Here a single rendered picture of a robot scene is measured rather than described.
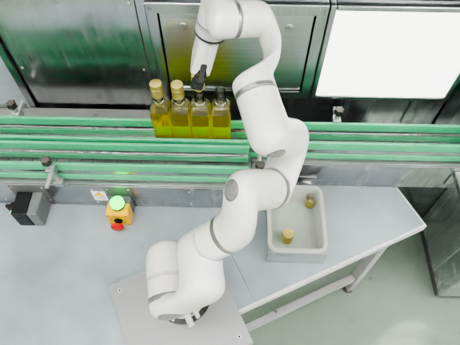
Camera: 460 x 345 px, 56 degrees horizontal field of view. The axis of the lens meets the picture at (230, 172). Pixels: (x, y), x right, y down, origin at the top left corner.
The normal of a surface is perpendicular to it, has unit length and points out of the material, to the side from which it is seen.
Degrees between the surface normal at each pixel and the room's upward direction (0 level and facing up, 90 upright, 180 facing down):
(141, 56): 90
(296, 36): 90
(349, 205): 0
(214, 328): 4
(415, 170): 90
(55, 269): 0
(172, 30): 90
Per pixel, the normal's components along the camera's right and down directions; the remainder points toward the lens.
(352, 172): -0.03, 0.84
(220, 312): -0.05, -0.51
